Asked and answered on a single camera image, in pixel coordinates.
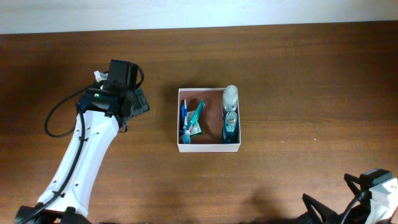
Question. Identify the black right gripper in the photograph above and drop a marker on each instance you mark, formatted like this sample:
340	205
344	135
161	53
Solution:
328	216

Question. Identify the green toothpaste tube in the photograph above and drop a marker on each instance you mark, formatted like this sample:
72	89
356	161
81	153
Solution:
196	115

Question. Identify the green white sachet packet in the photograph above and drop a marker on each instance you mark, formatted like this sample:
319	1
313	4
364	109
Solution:
196	131

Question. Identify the clear spray bottle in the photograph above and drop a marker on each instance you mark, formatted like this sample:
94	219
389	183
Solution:
229	100

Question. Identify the blue liquid bottle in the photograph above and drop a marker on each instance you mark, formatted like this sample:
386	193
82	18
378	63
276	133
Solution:
230	128

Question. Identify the blue toothbrush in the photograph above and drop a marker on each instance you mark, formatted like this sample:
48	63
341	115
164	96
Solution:
186	135

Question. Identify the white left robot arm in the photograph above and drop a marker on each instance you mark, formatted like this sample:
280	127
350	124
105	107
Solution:
103	110

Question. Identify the white cardboard box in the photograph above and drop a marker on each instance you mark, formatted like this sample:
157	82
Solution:
210	121

